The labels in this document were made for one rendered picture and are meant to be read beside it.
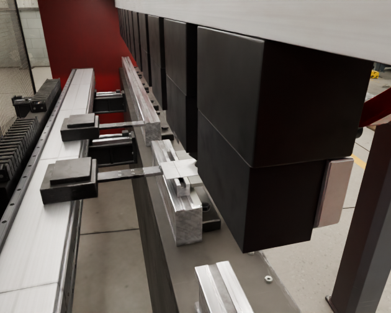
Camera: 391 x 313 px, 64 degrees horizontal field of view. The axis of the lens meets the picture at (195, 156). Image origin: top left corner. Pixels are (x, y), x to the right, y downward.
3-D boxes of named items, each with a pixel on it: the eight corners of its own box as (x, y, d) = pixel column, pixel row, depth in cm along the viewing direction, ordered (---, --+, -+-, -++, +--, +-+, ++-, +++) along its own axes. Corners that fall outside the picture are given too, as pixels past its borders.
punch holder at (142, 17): (183, 85, 80) (182, 13, 72) (149, 87, 78) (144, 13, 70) (171, 74, 93) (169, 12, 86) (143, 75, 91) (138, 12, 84)
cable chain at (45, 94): (47, 112, 117) (45, 101, 115) (30, 113, 116) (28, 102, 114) (61, 85, 155) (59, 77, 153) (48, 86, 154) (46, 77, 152)
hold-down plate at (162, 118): (174, 140, 124) (174, 133, 123) (161, 141, 123) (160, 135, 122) (162, 117, 151) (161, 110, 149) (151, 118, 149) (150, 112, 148)
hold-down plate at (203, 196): (221, 229, 75) (221, 219, 74) (199, 233, 74) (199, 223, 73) (190, 171, 101) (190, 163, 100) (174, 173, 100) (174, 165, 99)
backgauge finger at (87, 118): (148, 133, 101) (147, 118, 99) (61, 141, 95) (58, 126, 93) (144, 122, 112) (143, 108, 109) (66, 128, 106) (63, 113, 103)
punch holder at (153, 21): (205, 107, 62) (206, 16, 55) (162, 111, 60) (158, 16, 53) (187, 89, 75) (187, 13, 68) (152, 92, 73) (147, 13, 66)
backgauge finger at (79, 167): (167, 188, 71) (166, 168, 69) (42, 205, 65) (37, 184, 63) (159, 164, 82) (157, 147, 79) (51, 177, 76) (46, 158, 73)
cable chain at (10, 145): (10, 181, 71) (6, 166, 69) (-18, 185, 69) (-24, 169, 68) (40, 126, 103) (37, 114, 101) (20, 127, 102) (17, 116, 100)
